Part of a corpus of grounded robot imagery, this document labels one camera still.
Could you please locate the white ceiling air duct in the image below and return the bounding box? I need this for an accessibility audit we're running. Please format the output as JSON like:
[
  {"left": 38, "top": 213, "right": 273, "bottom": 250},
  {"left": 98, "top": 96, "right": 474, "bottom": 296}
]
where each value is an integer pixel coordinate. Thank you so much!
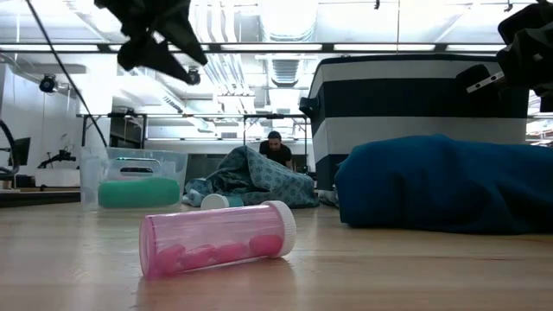
[{"left": 257, "top": 0, "right": 320, "bottom": 43}]

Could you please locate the black metal table frame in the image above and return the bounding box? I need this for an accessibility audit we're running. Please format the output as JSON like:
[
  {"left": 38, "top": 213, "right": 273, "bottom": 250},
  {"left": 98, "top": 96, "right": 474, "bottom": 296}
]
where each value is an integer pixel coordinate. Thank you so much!
[{"left": 0, "top": 187, "right": 81, "bottom": 208}]

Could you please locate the pink pill vial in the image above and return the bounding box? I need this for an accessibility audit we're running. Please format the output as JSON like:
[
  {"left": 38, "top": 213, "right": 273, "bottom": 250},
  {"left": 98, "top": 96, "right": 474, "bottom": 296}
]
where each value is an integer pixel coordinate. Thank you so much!
[{"left": 137, "top": 200, "right": 297, "bottom": 280}]

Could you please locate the thick black cable loop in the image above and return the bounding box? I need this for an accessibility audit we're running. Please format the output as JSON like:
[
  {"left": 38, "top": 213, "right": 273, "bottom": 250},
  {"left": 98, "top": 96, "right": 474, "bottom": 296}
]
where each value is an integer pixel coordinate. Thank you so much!
[{"left": 0, "top": 118, "right": 21, "bottom": 182}]

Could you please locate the teal vial with white cap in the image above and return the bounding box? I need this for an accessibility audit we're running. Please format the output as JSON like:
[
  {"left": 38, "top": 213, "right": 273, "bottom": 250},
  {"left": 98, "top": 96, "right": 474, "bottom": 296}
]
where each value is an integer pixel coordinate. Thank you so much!
[{"left": 200, "top": 193, "right": 245, "bottom": 212}]

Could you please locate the black framed table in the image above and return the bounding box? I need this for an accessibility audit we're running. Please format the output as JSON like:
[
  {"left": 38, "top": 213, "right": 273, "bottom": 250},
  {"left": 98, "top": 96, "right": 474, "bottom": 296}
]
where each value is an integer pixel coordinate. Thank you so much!
[{"left": 76, "top": 112, "right": 149, "bottom": 151}]

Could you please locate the person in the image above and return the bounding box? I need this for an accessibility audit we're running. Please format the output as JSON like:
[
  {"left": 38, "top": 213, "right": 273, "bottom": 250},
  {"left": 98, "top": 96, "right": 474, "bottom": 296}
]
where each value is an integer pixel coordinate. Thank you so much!
[{"left": 258, "top": 130, "right": 295, "bottom": 170}]

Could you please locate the teal patterned cloth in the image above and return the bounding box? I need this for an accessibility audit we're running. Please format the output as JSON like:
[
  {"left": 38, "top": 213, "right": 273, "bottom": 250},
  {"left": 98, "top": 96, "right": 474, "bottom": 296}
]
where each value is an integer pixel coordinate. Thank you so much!
[{"left": 181, "top": 145, "right": 320, "bottom": 209}]

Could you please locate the navy white striped fabric basket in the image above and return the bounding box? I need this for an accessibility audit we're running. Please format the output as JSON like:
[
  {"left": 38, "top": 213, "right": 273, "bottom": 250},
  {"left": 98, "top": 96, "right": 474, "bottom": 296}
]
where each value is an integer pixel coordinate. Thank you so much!
[{"left": 299, "top": 54, "right": 531, "bottom": 191}]

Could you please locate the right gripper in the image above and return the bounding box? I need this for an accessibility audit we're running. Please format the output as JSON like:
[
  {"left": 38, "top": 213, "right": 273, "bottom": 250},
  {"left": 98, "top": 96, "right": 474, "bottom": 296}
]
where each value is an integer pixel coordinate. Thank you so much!
[{"left": 455, "top": 2, "right": 553, "bottom": 117}]

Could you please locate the ceiling air vent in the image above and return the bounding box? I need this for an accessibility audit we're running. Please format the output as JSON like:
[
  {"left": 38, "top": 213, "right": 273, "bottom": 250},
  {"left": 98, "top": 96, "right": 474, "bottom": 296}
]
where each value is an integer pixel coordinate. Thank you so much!
[{"left": 270, "top": 58, "right": 300, "bottom": 88}]

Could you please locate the clear plastic bin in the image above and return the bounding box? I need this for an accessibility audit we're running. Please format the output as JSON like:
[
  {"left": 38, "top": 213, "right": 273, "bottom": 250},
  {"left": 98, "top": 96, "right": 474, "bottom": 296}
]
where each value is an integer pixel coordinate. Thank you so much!
[{"left": 79, "top": 146, "right": 189, "bottom": 212}]

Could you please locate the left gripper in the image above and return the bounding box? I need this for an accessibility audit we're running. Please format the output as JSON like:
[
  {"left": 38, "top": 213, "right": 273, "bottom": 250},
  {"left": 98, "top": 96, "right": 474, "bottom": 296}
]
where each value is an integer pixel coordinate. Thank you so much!
[{"left": 93, "top": 0, "right": 208, "bottom": 86}]

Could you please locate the green bandage roll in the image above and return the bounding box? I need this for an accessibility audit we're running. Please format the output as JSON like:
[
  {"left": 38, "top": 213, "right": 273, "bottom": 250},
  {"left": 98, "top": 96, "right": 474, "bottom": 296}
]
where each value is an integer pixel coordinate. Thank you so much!
[{"left": 98, "top": 176, "right": 181, "bottom": 209}]

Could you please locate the black computer monitor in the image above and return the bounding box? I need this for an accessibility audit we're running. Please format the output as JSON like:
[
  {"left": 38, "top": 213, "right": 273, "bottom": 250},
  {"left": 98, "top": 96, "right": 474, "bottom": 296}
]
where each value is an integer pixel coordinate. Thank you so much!
[{"left": 8, "top": 136, "right": 32, "bottom": 168}]

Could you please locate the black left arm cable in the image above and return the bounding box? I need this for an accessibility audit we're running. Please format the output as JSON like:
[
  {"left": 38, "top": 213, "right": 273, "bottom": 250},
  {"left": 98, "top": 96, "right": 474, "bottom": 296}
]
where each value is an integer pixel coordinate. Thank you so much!
[{"left": 24, "top": 0, "right": 109, "bottom": 149}]

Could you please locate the dark blue cloth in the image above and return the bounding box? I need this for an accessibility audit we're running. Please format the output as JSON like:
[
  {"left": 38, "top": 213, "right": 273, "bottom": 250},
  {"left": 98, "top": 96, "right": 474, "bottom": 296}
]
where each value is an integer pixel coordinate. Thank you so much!
[{"left": 334, "top": 134, "right": 553, "bottom": 236}]

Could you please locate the long ceiling light rail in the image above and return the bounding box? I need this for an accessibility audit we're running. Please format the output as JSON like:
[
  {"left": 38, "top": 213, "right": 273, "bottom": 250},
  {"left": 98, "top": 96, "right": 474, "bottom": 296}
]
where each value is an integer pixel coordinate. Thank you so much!
[{"left": 0, "top": 41, "right": 509, "bottom": 54}]

